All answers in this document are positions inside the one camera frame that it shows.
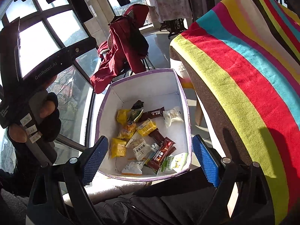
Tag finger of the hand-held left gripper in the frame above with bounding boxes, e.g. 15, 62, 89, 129
58, 37, 98, 70
0, 17, 23, 99

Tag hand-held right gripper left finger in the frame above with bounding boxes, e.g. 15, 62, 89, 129
26, 135, 110, 225

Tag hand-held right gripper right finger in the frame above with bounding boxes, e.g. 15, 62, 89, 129
191, 134, 275, 225

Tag white orange snack packet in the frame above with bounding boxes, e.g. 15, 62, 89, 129
121, 160, 144, 175

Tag red brown snack packet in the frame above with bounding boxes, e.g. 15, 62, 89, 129
147, 137, 176, 170

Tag white cardboard box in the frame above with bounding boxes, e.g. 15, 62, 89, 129
95, 68, 193, 182

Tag person's left hand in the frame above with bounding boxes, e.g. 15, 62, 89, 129
7, 74, 62, 144

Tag grey cloth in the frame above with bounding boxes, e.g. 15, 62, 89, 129
63, 175, 153, 205

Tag large grid window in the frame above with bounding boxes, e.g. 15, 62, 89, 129
0, 0, 102, 169

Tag red garment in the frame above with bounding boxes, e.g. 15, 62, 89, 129
90, 4, 150, 94

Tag wooden table leg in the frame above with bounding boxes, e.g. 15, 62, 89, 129
195, 96, 204, 127

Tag black garment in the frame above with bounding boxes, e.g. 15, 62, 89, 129
127, 16, 149, 60

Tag person's dark pants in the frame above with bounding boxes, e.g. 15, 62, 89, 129
92, 178, 235, 225

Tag striped tablecloth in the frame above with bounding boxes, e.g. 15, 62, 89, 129
169, 0, 300, 225

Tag table with floral cloth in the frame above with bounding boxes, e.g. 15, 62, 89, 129
145, 0, 193, 24

